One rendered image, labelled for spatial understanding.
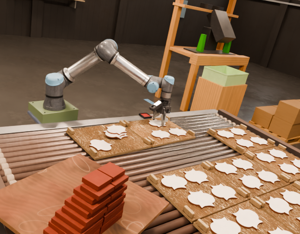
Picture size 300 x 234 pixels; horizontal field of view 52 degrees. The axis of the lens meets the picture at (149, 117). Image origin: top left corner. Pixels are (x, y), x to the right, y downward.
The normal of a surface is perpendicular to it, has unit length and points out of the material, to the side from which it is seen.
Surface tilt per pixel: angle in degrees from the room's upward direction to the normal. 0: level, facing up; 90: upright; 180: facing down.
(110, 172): 0
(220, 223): 0
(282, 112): 90
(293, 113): 90
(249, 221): 0
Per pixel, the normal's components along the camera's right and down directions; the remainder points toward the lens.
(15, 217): 0.20, -0.91
